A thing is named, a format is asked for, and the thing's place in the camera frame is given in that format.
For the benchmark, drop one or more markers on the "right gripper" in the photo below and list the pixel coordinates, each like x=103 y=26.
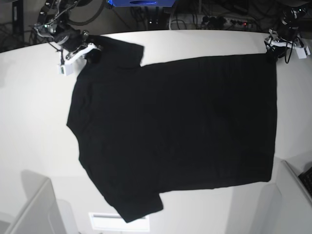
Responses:
x=71 y=39

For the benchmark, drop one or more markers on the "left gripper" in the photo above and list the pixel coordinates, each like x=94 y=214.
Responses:
x=286 y=35

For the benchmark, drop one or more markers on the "black T-shirt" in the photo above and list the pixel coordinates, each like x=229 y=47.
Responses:
x=191 y=124

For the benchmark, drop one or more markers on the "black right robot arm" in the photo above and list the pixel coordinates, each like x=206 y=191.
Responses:
x=55 y=26

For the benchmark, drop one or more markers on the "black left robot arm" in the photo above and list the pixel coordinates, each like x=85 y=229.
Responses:
x=293 y=11

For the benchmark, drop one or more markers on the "blue box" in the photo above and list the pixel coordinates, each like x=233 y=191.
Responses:
x=132 y=3

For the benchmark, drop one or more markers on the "white power strip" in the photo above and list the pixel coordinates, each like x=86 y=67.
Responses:
x=222 y=20

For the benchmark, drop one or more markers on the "black keyboard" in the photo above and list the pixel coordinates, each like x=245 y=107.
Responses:
x=306 y=179

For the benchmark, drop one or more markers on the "grey right bin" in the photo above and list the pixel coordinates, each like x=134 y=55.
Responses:
x=287 y=207

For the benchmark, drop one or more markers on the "grey bin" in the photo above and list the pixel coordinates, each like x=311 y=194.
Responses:
x=42 y=213
x=287 y=207

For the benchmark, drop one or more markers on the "grey left bin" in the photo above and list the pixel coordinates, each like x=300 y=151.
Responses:
x=42 y=213

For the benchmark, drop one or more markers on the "white slotted tray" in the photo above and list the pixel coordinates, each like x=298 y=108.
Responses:
x=114 y=222

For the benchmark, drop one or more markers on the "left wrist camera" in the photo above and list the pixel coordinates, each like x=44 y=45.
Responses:
x=303 y=52

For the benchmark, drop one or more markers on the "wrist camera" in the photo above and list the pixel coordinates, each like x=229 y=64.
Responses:
x=303 y=52
x=66 y=69

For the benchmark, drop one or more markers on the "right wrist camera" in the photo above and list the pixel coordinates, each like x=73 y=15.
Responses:
x=66 y=69

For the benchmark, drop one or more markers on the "black upright post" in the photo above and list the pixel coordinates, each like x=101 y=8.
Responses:
x=17 y=17

